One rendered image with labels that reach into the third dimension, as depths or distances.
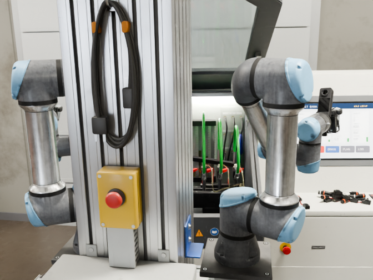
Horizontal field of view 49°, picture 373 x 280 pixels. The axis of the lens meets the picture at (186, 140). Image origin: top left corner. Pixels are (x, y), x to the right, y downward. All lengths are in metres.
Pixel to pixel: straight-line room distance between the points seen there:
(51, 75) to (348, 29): 2.59
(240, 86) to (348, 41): 2.33
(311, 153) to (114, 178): 0.76
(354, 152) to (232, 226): 1.04
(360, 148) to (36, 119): 1.53
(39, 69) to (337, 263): 1.53
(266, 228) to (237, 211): 0.10
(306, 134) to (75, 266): 0.82
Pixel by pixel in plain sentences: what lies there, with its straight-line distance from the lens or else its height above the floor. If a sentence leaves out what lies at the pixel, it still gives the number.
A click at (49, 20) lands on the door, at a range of 3.74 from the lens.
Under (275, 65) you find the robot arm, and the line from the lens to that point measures 1.13.
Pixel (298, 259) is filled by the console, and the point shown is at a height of 0.74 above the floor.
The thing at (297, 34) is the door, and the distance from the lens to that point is 3.33.
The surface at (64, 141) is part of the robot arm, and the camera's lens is 1.62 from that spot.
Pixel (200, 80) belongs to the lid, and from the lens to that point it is 2.17.
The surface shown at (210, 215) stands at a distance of 1.89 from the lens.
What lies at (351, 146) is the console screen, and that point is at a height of 1.20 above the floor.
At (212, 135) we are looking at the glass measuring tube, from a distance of 2.27.
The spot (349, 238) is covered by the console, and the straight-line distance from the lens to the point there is 2.03.
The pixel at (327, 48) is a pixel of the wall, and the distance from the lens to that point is 3.42.
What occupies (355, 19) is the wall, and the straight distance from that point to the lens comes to 3.45.
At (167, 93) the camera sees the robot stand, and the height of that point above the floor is 1.63.
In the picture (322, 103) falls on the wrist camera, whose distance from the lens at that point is 1.57.
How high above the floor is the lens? 1.75
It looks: 14 degrees down
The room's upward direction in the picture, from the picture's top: 1 degrees counter-clockwise
